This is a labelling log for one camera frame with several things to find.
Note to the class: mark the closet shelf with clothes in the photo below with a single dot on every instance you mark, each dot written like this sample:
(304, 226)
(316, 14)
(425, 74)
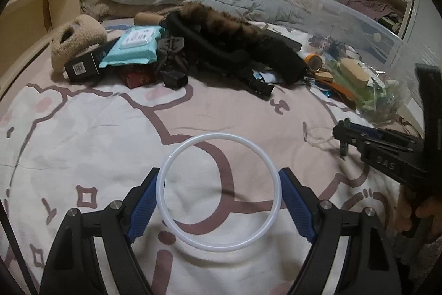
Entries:
(391, 14)

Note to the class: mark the beige fuzzy slipper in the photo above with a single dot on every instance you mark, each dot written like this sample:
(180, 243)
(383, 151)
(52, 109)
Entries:
(70, 39)

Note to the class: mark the person's right hand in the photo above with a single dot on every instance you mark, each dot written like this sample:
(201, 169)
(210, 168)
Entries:
(431, 207)

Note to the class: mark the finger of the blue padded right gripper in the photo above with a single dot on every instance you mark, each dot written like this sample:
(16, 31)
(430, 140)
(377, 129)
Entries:
(367, 131)

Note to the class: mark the grey blue duvet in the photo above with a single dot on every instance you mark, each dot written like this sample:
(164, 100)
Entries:
(277, 12)

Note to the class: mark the small black plastic cube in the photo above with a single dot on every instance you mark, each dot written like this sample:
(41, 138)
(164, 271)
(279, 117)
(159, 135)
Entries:
(174, 79)

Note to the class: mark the orange tape roll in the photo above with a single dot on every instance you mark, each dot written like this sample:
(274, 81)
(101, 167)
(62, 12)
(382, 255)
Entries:
(314, 62)

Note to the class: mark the white louvered closet door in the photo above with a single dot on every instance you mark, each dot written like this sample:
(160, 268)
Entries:
(423, 35)

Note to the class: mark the cartoon printed bed blanket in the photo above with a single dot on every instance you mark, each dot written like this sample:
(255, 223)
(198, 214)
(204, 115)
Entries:
(83, 146)

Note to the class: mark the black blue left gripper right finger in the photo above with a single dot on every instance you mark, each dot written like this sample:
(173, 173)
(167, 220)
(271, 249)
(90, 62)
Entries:
(369, 266)

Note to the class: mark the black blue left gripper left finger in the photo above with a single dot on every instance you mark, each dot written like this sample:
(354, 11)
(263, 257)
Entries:
(72, 266)

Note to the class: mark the clear plastic storage bin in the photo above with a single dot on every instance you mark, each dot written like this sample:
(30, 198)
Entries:
(376, 45)

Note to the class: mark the cardboard tube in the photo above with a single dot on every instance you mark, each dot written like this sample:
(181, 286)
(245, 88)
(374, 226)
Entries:
(146, 18)

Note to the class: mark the teal wet wipes pack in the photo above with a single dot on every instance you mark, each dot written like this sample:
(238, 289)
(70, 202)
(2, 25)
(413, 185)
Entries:
(138, 45)

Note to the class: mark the wooden bedside shelf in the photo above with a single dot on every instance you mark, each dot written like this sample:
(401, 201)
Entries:
(26, 30)

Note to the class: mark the tan wooden brush block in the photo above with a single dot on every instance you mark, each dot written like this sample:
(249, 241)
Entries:
(354, 72)

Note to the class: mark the orange leather case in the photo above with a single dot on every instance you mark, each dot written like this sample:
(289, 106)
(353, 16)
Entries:
(343, 93)

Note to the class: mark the black cardboard box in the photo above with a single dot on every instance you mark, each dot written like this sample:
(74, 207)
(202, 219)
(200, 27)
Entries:
(87, 64)

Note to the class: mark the black jacket with fur trim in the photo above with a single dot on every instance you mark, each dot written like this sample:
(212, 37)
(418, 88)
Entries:
(232, 46)

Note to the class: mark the red printed box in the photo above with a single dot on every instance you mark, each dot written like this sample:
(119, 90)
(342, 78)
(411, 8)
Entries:
(137, 75)

